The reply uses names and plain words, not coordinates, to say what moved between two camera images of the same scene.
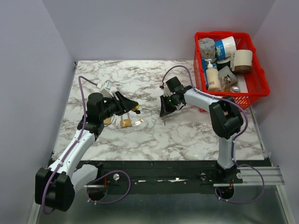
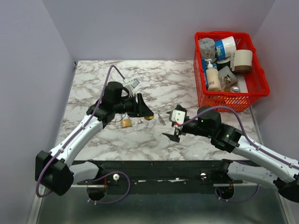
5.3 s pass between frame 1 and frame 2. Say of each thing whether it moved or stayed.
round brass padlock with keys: stayed
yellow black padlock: moved
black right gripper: moved
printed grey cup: stayed
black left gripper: moved
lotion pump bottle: stayed
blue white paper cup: stayed
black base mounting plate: stayed
